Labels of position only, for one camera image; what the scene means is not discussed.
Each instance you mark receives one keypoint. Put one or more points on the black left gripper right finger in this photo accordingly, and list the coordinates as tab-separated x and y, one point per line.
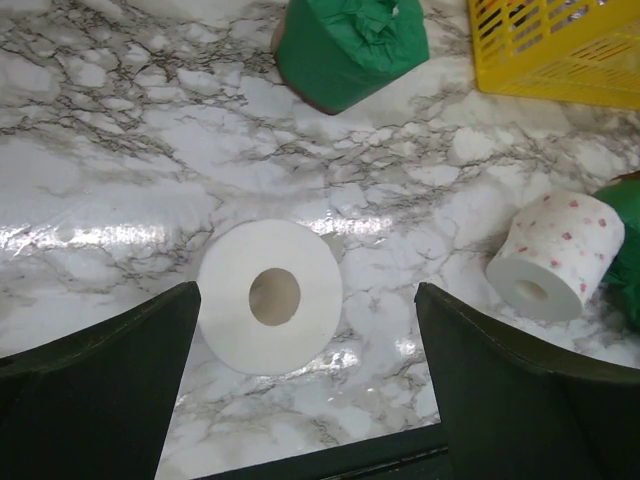
514	406

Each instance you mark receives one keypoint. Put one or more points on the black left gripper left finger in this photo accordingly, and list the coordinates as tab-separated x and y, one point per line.
97	404

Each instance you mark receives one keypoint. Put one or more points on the green brown paper roll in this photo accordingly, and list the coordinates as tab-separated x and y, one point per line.
622	277

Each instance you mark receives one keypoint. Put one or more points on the white floral toilet paper roll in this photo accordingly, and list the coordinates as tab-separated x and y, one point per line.
272	296
557	252

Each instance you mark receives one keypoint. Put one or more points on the yellow plastic shopping basket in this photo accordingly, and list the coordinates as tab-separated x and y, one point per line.
583	52

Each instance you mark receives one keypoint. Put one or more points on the green wrapped toilet paper roll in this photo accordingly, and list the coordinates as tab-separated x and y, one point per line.
334	54

